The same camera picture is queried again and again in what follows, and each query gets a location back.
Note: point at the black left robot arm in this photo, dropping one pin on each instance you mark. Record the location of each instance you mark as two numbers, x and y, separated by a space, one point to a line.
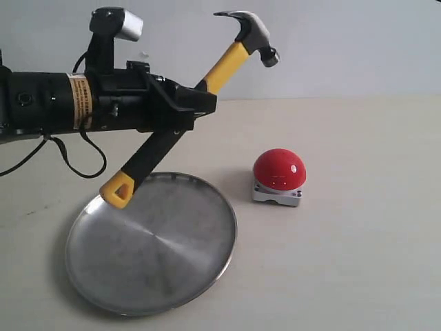
35 104

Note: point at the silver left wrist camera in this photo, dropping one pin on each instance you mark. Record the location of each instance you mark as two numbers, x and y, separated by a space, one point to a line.
106 25

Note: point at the red dome push button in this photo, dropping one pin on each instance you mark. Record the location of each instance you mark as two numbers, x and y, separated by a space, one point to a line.
279 175

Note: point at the yellow black claw hammer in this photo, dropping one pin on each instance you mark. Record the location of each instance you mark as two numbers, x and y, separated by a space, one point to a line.
253 37

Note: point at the round steel plate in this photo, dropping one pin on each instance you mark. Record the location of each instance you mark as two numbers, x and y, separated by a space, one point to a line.
169 245

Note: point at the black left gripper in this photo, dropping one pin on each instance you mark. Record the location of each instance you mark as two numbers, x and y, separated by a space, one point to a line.
132 98

